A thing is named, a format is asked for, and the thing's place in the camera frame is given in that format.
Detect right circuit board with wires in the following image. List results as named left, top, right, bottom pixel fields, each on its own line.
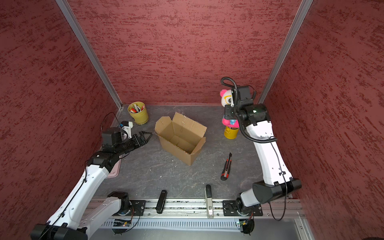
left=239, top=219, right=255, bottom=235

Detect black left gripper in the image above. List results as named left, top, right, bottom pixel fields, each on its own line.
left=115, top=131, right=153, bottom=156

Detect left circuit board with wires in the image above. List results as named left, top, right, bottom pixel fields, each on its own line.
left=111, top=219, right=132, bottom=235

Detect pink flat case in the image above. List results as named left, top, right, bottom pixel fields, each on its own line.
left=104, top=145, right=121, bottom=179

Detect white owl ball toy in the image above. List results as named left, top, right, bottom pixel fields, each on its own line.
left=220, top=90, right=239, bottom=129

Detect aluminium corner post left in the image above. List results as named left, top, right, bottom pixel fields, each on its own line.
left=56, top=0, right=124, bottom=110

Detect black handle on rail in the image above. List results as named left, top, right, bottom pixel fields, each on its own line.
left=156, top=190, right=168, bottom=214

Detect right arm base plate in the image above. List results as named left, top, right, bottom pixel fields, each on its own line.
left=223, top=198, right=263, bottom=217

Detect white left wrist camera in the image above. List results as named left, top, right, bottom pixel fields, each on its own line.
left=120, top=121, right=133, bottom=140

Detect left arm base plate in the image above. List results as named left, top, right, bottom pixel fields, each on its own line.
left=113, top=200, right=147, bottom=217

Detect yellow pencil cup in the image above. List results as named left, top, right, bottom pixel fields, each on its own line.
left=224, top=126, right=239, bottom=140

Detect silver latch with black handle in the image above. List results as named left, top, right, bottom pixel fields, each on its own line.
left=205, top=185, right=214, bottom=219

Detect circuit board with wires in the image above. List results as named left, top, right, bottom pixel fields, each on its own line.
left=239, top=219, right=255, bottom=235
left=111, top=219, right=132, bottom=235

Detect aluminium corner post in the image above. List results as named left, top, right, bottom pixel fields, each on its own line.
left=56, top=0, right=124, bottom=110
left=258, top=0, right=313, bottom=103

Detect brown cardboard express box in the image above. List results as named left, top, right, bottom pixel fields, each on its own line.
left=155, top=113, right=207, bottom=166

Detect yellow-green pen holder cup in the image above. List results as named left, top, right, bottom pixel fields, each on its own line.
left=128, top=102, right=149, bottom=125

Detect aluminium front rail frame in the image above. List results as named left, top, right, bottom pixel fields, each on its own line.
left=83, top=198, right=314, bottom=240

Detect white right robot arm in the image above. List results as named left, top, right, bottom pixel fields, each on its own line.
left=220, top=86, right=302, bottom=215

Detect aluminium corner post right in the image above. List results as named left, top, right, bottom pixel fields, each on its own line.
left=258, top=0, right=313, bottom=103

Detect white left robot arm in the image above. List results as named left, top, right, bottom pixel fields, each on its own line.
left=30, top=128, right=153, bottom=240

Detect red black utility knife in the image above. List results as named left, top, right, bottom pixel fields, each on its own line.
left=221, top=153, right=232, bottom=181

